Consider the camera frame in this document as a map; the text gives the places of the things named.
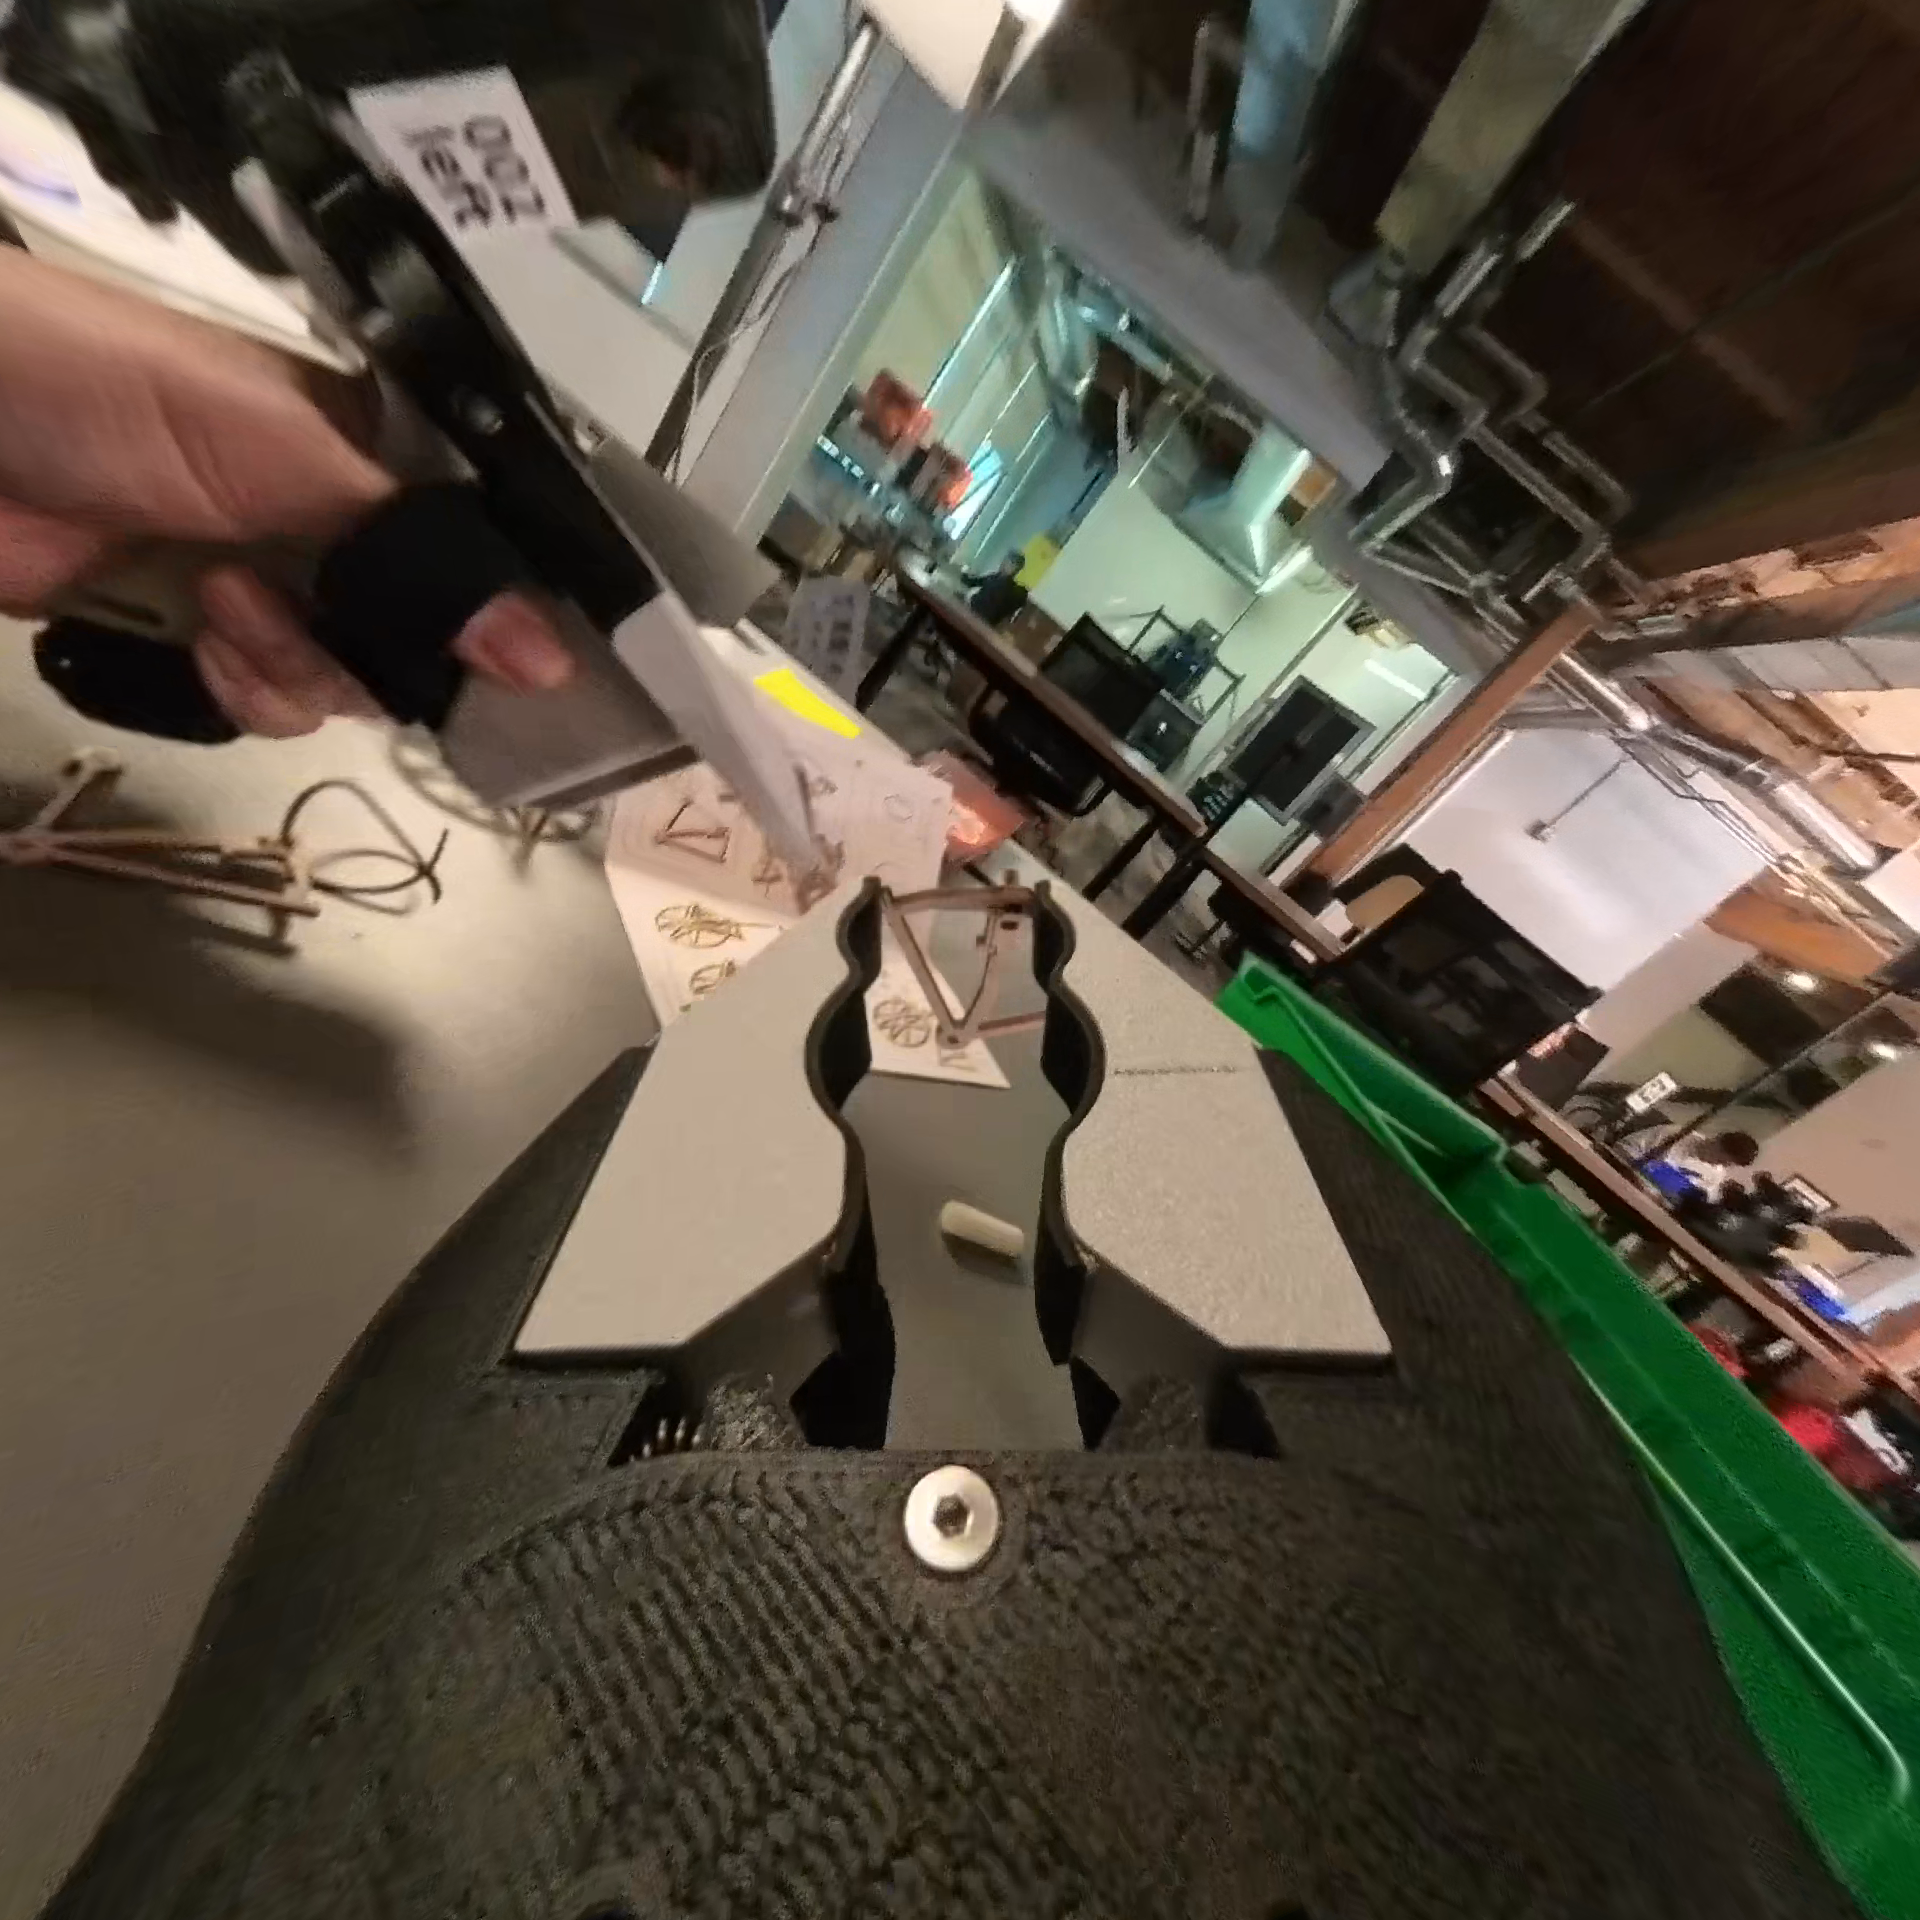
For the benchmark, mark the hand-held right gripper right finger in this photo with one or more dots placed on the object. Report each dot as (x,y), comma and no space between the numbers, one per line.
(1216,1187)

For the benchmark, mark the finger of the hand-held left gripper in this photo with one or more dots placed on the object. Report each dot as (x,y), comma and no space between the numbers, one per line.
(599,735)
(698,539)

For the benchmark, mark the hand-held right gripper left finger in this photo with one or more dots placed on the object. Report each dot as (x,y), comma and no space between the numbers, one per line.
(706,1170)

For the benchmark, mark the small wooden model piece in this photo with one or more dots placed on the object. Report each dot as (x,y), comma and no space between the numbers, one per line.
(817,863)

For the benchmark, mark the wooden model frame piece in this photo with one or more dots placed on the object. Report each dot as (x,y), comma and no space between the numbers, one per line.
(920,962)

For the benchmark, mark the white punched parts sheet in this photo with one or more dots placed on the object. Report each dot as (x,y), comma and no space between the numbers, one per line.
(830,628)

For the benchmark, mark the wooden model axle assembly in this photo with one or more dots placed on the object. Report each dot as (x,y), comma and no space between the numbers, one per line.
(181,872)

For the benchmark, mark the person's left hand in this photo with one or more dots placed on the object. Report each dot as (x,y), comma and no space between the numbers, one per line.
(134,437)

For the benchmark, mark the paper instruction booklet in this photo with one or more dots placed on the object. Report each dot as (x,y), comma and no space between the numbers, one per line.
(675,901)

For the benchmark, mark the yellow sticky note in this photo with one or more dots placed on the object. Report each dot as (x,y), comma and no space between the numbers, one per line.
(806,703)

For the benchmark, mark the small white peg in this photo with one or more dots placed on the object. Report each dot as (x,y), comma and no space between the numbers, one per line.
(985,1227)

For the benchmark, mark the red packet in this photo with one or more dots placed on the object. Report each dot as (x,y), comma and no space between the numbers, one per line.
(991,826)

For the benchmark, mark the black office chair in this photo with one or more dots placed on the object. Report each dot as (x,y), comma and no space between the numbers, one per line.
(1035,758)

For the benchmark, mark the black panel on stand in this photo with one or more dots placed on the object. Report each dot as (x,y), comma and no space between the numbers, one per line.
(1302,747)

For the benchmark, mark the long wooden table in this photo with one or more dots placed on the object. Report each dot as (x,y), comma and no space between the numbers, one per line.
(1110,751)

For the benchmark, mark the green plastic bin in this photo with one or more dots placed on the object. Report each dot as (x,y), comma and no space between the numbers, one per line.
(1726,1440)

